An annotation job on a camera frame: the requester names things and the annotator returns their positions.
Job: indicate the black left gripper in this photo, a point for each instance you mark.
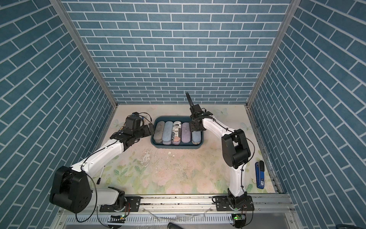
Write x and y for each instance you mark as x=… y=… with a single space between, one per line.
x=147 y=132

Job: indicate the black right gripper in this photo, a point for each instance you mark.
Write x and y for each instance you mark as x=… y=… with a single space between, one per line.
x=192 y=126

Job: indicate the light blue glasses case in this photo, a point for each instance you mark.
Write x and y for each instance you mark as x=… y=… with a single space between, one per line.
x=167 y=133
x=196 y=137

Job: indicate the lilac glasses case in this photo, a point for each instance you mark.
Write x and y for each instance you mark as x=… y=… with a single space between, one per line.
x=186 y=133

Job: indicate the dark grey glasses case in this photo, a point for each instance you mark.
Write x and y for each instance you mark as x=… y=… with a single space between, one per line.
x=159 y=131

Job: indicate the newspaper flag print glasses case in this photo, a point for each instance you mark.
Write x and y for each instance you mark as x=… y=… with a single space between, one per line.
x=176 y=133

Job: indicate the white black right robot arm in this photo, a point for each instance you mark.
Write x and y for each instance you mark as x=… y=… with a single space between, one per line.
x=235 y=150

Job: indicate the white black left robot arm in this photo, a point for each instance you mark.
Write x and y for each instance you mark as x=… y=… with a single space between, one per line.
x=73 y=188

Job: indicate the teal plastic storage box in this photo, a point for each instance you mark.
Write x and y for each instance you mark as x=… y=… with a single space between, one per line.
x=183 y=119

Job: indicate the black marker pen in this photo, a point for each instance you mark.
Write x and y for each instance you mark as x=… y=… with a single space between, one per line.
x=101 y=175

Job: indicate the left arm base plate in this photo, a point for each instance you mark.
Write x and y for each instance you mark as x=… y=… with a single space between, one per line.
x=125 y=204

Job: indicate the aluminium mounting rail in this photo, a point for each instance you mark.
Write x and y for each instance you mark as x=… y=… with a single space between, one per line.
x=201 y=204

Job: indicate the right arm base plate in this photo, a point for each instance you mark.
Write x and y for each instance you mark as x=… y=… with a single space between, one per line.
x=231 y=203

